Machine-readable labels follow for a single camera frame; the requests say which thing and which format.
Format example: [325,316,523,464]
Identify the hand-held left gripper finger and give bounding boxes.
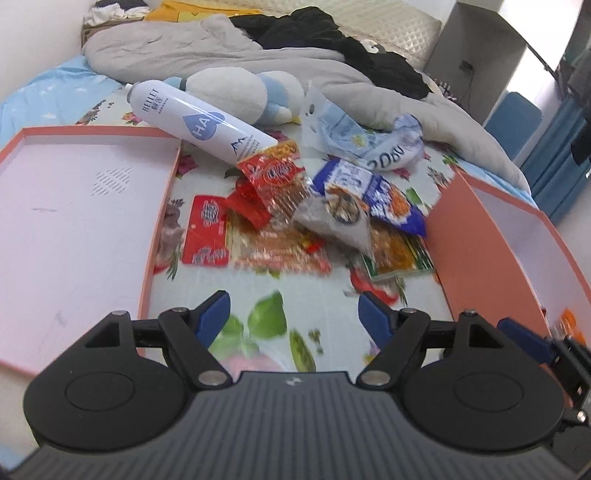
[355,292,509,388]

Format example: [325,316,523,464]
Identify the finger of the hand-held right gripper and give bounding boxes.
[498,316,561,366]

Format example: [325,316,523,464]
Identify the pink cardboard box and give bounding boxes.
[427,166,591,370]

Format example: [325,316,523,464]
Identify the blue snack packet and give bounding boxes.
[313,159,426,237]

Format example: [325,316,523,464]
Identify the pile of snack packets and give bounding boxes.
[182,142,435,283]

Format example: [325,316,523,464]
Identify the blue curtain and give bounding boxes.
[521,99,591,223]

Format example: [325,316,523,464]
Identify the crumpled blue-white plastic bag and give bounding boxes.
[302,83,426,172]

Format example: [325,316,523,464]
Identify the blue chair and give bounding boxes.
[484,91,544,163]

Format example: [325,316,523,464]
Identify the white spray bottle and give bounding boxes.
[126,79,279,165]

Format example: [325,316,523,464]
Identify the white and blue plush toy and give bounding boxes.
[164,68,306,125]

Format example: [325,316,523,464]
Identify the dark hanging clothes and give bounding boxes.
[556,28,591,167]

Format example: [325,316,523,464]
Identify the black clothes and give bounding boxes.
[230,8,431,100]

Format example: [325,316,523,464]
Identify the white cabinet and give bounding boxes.
[424,0,528,121]

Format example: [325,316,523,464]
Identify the pink box lid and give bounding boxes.
[0,126,183,376]

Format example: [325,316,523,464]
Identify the grey quilt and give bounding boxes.
[85,14,532,195]

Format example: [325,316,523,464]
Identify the yellow cloth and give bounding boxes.
[145,0,259,24]

